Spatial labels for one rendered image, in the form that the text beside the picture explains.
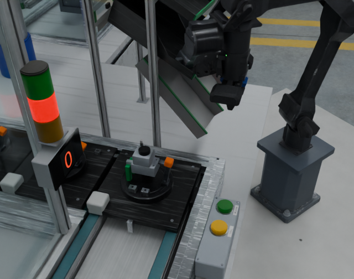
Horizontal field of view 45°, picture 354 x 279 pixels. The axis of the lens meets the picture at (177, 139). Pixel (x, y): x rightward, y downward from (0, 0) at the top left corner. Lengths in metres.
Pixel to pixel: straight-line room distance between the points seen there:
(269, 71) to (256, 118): 2.04
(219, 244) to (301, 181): 0.28
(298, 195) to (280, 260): 0.18
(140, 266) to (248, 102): 0.84
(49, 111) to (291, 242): 0.72
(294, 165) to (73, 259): 0.58
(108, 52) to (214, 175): 1.00
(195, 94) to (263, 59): 2.46
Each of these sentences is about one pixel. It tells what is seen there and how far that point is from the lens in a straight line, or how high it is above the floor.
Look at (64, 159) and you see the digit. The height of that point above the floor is 1.21.
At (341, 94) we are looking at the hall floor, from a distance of 3.46.
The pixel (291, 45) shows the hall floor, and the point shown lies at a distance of 4.05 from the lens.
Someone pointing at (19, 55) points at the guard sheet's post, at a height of 1.44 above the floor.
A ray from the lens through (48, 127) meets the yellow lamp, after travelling 0.85.
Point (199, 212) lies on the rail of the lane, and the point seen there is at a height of 0.95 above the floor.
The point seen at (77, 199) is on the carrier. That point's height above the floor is 0.97.
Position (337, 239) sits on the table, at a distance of 1.25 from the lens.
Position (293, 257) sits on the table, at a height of 0.86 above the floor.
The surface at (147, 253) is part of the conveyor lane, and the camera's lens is 1.08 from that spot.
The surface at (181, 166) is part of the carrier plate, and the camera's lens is 1.21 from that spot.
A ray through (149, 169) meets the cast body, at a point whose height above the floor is 1.05.
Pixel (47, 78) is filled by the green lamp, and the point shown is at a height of 1.40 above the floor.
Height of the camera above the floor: 1.79
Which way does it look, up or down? 39 degrees down
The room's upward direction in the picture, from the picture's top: 1 degrees counter-clockwise
